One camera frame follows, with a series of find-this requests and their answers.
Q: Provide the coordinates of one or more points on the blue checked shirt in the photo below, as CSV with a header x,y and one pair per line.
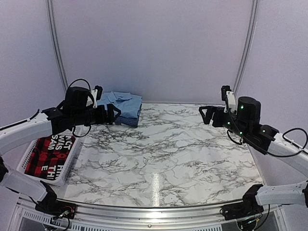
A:
x,y
127,121

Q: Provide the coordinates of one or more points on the left aluminium corner post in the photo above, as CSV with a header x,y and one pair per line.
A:
x,y
56,44

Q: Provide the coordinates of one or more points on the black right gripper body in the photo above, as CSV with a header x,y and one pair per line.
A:
x,y
219,122

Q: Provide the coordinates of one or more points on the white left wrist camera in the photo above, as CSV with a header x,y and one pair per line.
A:
x,y
96,93

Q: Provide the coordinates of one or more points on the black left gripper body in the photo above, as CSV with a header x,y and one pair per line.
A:
x,y
81,117

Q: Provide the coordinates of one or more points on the aluminium corner post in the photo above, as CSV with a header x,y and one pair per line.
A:
x,y
247,46
56,44

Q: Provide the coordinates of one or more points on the right aluminium corner post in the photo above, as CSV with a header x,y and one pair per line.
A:
x,y
247,46

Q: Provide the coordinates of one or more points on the aluminium front frame rail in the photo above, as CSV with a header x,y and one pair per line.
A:
x,y
92,217

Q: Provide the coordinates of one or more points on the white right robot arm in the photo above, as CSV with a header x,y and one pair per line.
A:
x,y
283,162

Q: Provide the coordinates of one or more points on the light blue long sleeve shirt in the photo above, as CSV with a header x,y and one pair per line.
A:
x,y
129,104

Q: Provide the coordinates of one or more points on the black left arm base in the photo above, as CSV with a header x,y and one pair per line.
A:
x,y
52,206

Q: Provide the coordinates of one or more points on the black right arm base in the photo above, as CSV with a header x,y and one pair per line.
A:
x,y
247,207

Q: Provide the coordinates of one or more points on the red black plaid shirt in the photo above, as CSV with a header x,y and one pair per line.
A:
x,y
49,156

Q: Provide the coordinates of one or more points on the white plastic laundry basket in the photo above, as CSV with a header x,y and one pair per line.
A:
x,y
60,181

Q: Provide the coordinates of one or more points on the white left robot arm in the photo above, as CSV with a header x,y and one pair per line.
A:
x,y
18,134

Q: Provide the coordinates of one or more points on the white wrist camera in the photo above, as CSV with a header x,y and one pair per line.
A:
x,y
228,97
96,93

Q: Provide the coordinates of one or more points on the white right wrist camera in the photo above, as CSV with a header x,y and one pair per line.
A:
x,y
228,97

